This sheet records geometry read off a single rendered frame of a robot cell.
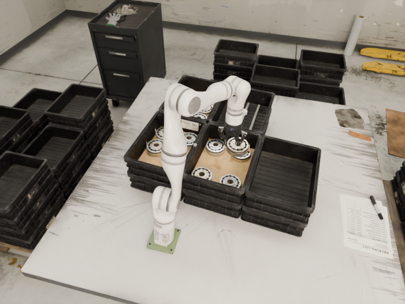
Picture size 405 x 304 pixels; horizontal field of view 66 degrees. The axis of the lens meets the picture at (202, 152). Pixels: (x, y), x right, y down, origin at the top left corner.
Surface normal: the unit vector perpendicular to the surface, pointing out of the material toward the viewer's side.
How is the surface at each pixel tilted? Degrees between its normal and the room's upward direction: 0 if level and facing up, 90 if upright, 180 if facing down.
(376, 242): 0
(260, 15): 90
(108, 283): 0
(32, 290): 0
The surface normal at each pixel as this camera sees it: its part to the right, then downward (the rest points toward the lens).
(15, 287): 0.01, -0.71
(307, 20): -0.24, 0.69
